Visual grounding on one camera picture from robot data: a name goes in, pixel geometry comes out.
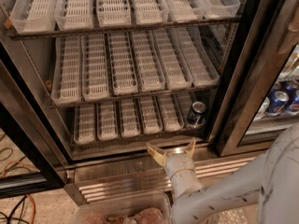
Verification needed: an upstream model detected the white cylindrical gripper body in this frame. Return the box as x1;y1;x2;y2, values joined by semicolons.
164;153;204;199

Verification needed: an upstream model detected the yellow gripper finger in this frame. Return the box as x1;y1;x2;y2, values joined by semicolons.
184;139;196;158
146;143;167;167

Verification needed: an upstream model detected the dark blue pepsi can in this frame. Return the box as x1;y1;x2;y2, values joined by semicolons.
187;102;206;127

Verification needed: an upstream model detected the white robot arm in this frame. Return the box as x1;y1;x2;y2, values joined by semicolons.
147;123;299;224

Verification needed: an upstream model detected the stainless fridge base grille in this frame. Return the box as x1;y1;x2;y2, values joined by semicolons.
64;147;262;205

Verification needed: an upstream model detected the shelf tray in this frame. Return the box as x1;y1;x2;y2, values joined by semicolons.
96;0;131;27
120;99;140;137
107;33;138;95
165;0;206;21
177;91;196;121
96;102;118;141
152;29;192;90
74;105;95;145
132;0;169;25
157;95;184;132
54;0;94;31
172;27;219;87
138;97;162;134
203;0;240;19
81;35;109;101
10;0;57;34
51;36;81;105
131;31;165;92

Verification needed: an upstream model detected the closed right fridge door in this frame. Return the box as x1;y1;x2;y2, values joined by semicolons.
215;0;299;156

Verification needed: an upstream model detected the silver can behind glass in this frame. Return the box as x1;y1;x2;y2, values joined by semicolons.
254;97;270;120

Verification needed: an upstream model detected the blue pepsi can behind glass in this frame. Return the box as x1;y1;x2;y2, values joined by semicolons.
266;91;289;117

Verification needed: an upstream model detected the rear pepsi can behind glass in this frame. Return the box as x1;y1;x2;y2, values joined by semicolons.
281;80;299;93

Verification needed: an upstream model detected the open glass fridge door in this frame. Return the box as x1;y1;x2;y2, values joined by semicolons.
0;44;68;199

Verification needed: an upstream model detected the clear bin with brown items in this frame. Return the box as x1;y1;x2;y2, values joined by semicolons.
70;192;173;224

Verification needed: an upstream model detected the clear bin with bubble wrap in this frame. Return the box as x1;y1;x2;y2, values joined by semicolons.
218;204;258;224

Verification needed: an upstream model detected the orange cable on floor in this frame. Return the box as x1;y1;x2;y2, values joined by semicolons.
0;160;36;224

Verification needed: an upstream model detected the black cable on floor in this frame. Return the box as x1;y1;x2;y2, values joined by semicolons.
0;195;31;224

